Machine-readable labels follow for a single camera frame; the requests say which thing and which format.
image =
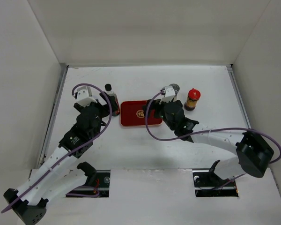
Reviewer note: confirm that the red-capped sauce jar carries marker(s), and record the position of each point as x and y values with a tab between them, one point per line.
193	97

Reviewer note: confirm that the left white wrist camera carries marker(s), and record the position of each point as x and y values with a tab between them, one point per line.
84	96

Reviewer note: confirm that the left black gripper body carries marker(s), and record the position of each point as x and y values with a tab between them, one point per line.
104	110

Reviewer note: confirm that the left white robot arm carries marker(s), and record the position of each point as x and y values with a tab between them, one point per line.
51	181

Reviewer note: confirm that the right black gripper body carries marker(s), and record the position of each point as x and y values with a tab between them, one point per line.
169	123

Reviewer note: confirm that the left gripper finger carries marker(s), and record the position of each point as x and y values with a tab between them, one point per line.
92	98
106	109

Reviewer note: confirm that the dark soy sauce bottle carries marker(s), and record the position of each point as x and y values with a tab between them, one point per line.
113	100

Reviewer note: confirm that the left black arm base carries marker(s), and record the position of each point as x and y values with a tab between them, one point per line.
97	184

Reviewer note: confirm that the red lacquer tray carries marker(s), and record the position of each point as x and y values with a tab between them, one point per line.
132	113

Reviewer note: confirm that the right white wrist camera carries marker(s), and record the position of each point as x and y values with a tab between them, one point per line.
168	94

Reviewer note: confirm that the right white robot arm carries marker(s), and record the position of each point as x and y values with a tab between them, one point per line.
251	153

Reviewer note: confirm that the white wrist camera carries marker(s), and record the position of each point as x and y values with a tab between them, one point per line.
84	96
168	94

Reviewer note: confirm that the salt grinder clear lid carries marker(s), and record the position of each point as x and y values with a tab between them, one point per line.
176	88

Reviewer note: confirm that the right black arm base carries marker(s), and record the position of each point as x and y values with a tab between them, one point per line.
208	184

